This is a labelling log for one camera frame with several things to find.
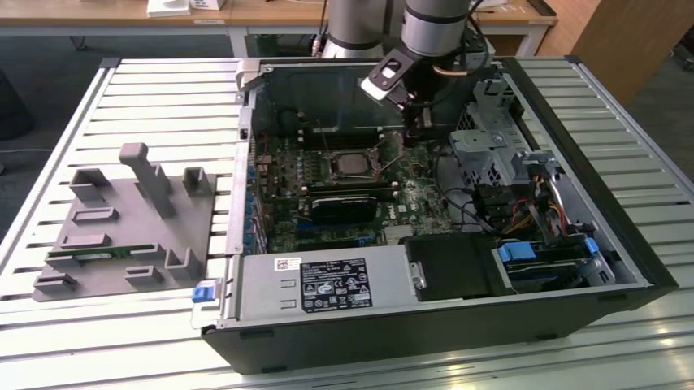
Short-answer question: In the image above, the black plastic shroud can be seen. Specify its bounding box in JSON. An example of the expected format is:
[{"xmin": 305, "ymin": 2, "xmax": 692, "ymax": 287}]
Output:
[{"xmin": 403, "ymin": 233, "xmax": 514, "ymax": 302}]

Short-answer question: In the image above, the coloured power wire bundle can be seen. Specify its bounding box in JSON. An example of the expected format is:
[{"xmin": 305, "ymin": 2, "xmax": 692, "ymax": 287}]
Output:
[{"xmin": 501, "ymin": 172, "xmax": 571, "ymax": 245}]

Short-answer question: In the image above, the hard disk in blue carrier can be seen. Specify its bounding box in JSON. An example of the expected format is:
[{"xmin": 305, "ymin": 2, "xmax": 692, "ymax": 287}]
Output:
[{"xmin": 494, "ymin": 239, "xmax": 590, "ymax": 294}]

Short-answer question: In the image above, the green motherboard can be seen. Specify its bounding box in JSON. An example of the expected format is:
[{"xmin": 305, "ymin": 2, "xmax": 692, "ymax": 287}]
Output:
[{"xmin": 246, "ymin": 128, "xmax": 462, "ymax": 255}]

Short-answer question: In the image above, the CPU socket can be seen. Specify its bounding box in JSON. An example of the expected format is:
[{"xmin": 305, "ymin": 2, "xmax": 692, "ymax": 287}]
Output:
[{"xmin": 323, "ymin": 148, "xmax": 385, "ymax": 182}]

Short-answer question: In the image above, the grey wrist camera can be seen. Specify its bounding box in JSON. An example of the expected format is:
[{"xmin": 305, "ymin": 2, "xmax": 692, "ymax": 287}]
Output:
[{"xmin": 459, "ymin": 36, "xmax": 498, "ymax": 78}]

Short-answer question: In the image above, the blue case latch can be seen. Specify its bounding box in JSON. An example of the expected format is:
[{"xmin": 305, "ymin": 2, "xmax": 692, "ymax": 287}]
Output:
[{"xmin": 191, "ymin": 284, "xmax": 218, "ymax": 305}]

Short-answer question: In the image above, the wooden desk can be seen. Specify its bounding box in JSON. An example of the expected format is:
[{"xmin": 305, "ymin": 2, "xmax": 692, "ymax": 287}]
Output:
[{"xmin": 0, "ymin": 0, "xmax": 559, "ymax": 58}]

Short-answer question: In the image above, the black PC case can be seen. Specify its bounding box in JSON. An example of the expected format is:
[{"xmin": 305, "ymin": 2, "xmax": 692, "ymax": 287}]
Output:
[{"xmin": 199, "ymin": 55, "xmax": 680, "ymax": 375}]

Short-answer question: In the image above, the green RAM stick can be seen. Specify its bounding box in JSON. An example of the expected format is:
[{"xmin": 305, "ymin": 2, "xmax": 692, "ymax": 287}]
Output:
[{"xmin": 46, "ymin": 243, "xmax": 154, "ymax": 261}]

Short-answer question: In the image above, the wooden cabinet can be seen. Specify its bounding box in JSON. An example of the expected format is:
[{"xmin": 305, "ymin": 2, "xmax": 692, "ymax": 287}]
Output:
[{"xmin": 534, "ymin": 0, "xmax": 694, "ymax": 106}]

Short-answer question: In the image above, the grey parts rack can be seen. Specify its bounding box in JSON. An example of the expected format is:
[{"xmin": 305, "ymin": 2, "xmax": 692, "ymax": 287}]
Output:
[{"xmin": 31, "ymin": 141, "xmax": 219, "ymax": 304}]

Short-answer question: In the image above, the metal socket cover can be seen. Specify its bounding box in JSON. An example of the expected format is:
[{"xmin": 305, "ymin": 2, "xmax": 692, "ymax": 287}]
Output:
[{"xmin": 373, "ymin": 132, "xmax": 409, "ymax": 171}]

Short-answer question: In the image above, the metal drive cage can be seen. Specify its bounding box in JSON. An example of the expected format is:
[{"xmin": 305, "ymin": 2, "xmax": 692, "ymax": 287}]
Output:
[{"xmin": 447, "ymin": 79, "xmax": 570, "ymax": 192}]

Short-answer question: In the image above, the black graphics card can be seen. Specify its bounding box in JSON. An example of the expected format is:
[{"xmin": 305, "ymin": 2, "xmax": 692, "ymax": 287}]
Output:
[{"xmin": 303, "ymin": 193, "xmax": 381, "ymax": 227}]

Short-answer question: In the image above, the black RAM slot bank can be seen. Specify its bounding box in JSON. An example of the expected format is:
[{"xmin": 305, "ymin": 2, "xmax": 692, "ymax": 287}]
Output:
[
  {"xmin": 301, "ymin": 126, "xmax": 385, "ymax": 150},
  {"xmin": 306, "ymin": 183, "xmax": 395, "ymax": 198}
]

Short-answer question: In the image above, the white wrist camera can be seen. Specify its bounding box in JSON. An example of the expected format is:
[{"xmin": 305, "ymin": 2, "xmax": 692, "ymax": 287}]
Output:
[{"xmin": 361, "ymin": 56, "xmax": 409, "ymax": 101}]

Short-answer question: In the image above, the silver power supply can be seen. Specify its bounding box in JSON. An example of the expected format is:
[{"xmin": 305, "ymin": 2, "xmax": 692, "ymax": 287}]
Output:
[{"xmin": 235, "ymin": 247, "xmax": 414, "ymax": 324}]

